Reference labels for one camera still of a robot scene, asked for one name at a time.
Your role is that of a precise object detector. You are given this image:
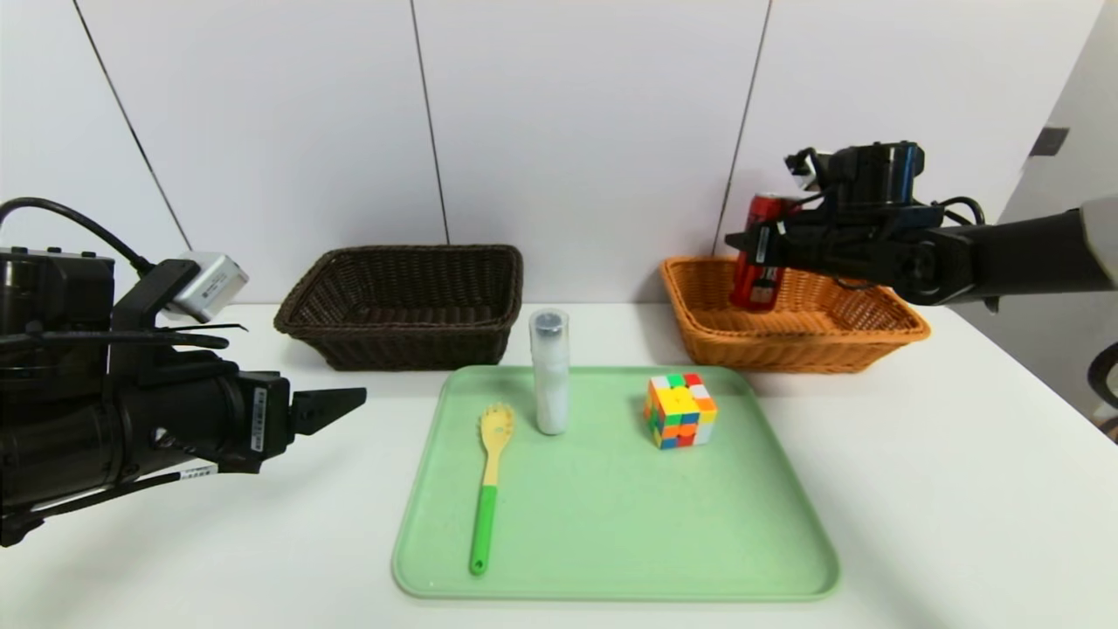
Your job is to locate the light green plastic tray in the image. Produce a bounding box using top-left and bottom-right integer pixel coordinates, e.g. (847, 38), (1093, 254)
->
(391, 365), (841, 602)

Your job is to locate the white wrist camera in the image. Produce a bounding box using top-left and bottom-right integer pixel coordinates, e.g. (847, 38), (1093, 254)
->
(784, 149), (829, 191)
(166, 252), (250, 322)

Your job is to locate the multicoloured puzzle cube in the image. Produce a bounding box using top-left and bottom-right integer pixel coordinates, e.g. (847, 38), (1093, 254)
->
(644, 373), (719, 450)

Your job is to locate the dark brown wicker basket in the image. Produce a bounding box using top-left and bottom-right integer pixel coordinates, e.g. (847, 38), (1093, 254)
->
(273, 245), (525, 371)

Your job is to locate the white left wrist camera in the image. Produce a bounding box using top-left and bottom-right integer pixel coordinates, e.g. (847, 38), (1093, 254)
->
(166, 252), (250, 322)

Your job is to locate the clear plastic tube bottle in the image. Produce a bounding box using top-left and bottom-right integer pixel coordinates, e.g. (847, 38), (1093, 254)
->
(528, 308), (570, 436)

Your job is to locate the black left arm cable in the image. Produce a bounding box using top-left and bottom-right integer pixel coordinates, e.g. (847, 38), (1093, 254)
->
(0, 197), (155, 277)

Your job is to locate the orange wicker basket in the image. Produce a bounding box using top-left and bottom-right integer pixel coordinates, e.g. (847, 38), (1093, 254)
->
(659, 255), (931, 375)

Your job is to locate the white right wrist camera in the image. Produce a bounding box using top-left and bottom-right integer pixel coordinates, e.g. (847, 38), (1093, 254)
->
(784, 149), (829, 191)

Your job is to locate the red soda can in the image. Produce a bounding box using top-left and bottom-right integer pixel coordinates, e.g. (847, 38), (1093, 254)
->
(730, 193), (800, 312)

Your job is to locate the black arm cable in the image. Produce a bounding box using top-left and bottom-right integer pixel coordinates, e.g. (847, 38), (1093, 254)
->
(0, 197), (155, 277)
(930, 196), (988, 230)

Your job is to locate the beige pasta spoon green handle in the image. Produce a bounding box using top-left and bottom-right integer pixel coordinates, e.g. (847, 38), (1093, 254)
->
(469, 403), (515, 577)

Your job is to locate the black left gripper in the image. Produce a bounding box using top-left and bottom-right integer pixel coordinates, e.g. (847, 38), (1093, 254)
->
(120, 370), (368, 474)

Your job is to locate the black curved object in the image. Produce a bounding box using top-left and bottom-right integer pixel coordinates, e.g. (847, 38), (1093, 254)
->
(1087, 341), (1118, 438)

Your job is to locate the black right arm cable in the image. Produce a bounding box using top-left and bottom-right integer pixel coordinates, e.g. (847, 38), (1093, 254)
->
(930, 196), (988, 230)

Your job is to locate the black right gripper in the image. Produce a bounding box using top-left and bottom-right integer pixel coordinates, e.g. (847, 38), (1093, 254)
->
(725, 217), (832, 271)

